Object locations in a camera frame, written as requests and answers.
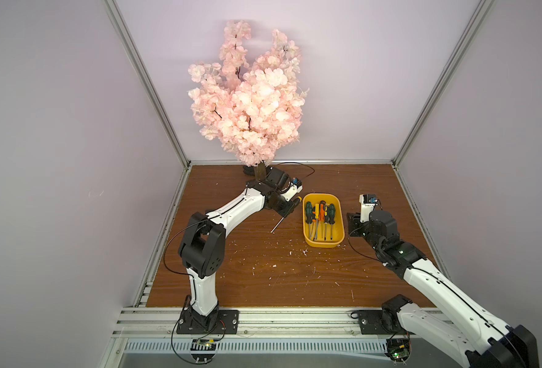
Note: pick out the black screwdriver yellow cap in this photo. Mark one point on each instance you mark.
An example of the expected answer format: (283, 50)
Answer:
(282, 218)

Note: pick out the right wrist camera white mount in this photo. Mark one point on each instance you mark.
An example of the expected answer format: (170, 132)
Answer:
(368, 203)

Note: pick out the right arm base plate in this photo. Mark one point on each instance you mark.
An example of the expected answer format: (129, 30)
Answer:
(379, 322)

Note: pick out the green circuit board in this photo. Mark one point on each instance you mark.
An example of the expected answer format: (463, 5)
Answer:
(203, 350)
(398, 350)

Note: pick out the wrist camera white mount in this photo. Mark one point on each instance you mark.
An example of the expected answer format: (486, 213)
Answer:
(286, 186)
(368, 203)

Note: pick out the pink artificial blossom tree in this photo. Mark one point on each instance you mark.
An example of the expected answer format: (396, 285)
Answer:
(253, 109)

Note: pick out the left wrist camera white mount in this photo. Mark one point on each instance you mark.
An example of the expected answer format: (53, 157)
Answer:
(286, 186)

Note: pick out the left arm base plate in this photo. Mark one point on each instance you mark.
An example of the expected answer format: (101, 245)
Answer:
(218, 322)

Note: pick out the yellow plastic storage box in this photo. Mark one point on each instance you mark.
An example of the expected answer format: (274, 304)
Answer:
(339, 231)

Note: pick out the black green work glove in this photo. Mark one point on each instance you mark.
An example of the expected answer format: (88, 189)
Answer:
(249, 171)

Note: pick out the right green circuit board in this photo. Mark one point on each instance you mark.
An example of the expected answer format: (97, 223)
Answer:
(398, 350)

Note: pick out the large orange black screwdriver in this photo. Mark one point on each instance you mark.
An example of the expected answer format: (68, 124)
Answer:
(321, 225)

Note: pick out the black yellow-striped screwdriver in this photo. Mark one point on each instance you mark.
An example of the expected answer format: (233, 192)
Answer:
(326, 221)

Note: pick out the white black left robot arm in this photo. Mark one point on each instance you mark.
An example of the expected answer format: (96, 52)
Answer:
(203, 246)

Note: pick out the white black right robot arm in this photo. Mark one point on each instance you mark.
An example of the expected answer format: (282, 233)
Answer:
(471, 335)

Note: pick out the small orange black screwdriver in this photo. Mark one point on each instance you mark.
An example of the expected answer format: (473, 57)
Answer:
(314, 226)

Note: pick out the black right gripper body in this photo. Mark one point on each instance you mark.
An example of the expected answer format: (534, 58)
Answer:
(355, 221)

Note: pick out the left green circuit board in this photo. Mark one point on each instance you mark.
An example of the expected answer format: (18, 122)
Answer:
(203, 350)

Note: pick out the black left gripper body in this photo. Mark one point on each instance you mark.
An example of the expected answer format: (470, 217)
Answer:
(280, 205)

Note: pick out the green black screwdriver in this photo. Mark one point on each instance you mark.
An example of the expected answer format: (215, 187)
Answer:
(309, 218)
(332, 209)

